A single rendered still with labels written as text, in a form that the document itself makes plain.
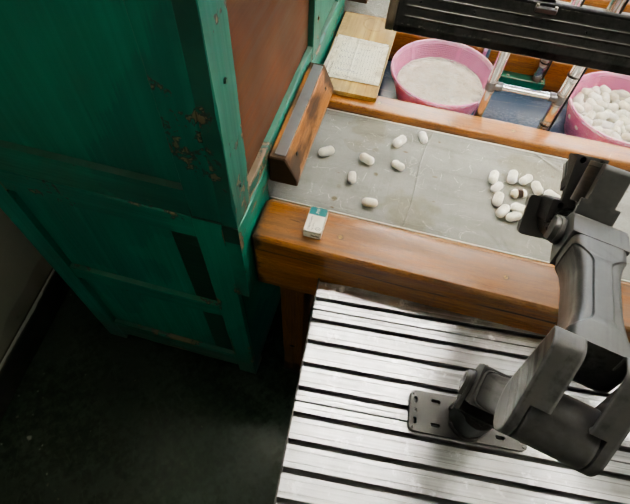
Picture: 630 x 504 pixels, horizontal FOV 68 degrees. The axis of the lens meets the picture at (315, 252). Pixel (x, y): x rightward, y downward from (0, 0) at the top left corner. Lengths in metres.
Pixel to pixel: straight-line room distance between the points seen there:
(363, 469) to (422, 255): 0.39
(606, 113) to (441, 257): 0.65
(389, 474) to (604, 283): 0.46
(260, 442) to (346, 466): 0.71
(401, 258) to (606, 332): 0.45
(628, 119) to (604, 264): 0.83
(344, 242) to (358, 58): 0.55
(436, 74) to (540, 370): 0.99
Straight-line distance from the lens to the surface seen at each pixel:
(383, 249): 0.88
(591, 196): 0.71
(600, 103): 1.41
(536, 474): 0.92
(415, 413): 0.86
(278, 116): 0.94
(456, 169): 1.09
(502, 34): 0.87
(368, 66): 1.24
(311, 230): 0.87
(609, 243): 0.65
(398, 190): 1.01
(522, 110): 1.41
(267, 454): 1.52
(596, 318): 0.53
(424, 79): 1.31
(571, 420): 0.51
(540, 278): 0.95
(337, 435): 0.84
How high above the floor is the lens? 1.50
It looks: 58 degrees down
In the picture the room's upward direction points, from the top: 4 degrees clockwise
